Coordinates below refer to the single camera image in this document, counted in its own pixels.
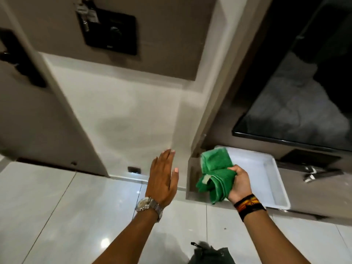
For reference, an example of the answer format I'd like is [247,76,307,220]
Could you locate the black plate with metal handle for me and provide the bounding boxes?
[276,149,344,183]

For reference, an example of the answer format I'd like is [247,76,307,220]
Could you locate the green cloth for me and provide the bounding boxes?
[196,147,235,205]

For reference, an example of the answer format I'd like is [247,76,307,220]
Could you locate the black television screen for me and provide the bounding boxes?
[232,0,352,153]

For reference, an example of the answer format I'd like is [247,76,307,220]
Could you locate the black door lock handle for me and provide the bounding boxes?
[0,28,47,88]

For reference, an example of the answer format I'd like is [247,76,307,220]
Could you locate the brown wooden cabinet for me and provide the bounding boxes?
[186,0,352,226]

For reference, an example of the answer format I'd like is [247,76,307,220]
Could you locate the person's right forearm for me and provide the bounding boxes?
[243,208,312,264]

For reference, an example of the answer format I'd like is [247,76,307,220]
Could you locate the person's left hand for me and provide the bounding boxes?
[144,149,180,208]

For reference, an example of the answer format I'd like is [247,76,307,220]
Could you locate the person's dark clothing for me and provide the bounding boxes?
[190,241,232,264]

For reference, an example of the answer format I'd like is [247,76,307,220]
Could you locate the silver wristwatch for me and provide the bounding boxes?
[135,197,163,223]

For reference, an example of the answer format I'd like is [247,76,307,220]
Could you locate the person's left forearm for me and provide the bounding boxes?
[92,209,163,264]

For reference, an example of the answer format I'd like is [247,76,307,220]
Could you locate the person's right hand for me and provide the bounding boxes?
[227,165,253,204]

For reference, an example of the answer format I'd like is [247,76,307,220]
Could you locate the black and orange wristbands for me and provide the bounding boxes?
[234,194,267,222]

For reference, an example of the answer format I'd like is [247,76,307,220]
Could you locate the brown door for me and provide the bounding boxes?
[0,0,111,178]

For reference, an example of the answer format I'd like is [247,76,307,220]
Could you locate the hanging key bunch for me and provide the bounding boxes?
[76,0,100,32]

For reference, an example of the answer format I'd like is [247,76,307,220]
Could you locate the black wall switch panel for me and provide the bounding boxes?
[77,8,138,56]

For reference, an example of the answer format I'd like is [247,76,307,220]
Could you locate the white plastic tray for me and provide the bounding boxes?
[214,146,291,210]

